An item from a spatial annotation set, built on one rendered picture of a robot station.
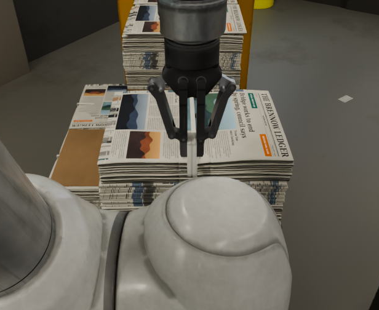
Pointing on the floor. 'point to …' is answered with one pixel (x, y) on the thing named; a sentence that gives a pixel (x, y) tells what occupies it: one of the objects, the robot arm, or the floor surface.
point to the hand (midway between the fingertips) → (191, 154)
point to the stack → (88, 111)
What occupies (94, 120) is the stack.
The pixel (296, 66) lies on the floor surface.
